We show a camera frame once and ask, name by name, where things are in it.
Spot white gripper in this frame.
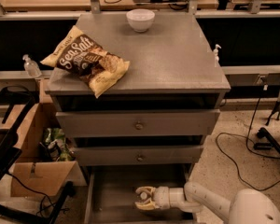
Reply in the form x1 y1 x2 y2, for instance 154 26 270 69
135 186 185 211

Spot clear plastic water bottle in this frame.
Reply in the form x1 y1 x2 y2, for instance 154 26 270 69
140 192 148 200

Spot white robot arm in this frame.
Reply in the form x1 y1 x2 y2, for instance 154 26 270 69
135 181 280 224

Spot grey open bottom drawer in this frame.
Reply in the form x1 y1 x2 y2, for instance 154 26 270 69
83 164 197 224

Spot grey middle drawer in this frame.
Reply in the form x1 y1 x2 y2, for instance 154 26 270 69
74 146 203 166

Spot grey drawer cabinet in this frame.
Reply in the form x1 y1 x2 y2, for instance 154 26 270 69
45 10 231 224

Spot grey top drawer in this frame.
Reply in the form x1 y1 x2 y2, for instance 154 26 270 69
56 109 219 138

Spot small pump bottle right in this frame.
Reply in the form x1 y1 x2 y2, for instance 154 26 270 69
213 44 221 66

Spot clear sanitizer bottle left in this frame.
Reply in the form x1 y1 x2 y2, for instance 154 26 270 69
22 54 42 78

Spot brown cardboard box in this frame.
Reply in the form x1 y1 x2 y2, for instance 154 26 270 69
0 77 88 199

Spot green snack bags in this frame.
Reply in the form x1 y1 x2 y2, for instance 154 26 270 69
39 128 74 161

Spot black tripod stand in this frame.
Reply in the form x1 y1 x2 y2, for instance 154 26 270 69
253 56 280 165

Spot sea salt chip bag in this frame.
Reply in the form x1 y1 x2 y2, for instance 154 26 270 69
41 25 130 98

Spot white ceramic bowl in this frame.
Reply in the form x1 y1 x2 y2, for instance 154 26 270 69
126 8 155 33

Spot black floor cable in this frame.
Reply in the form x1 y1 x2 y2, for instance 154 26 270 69
215 76 280 192

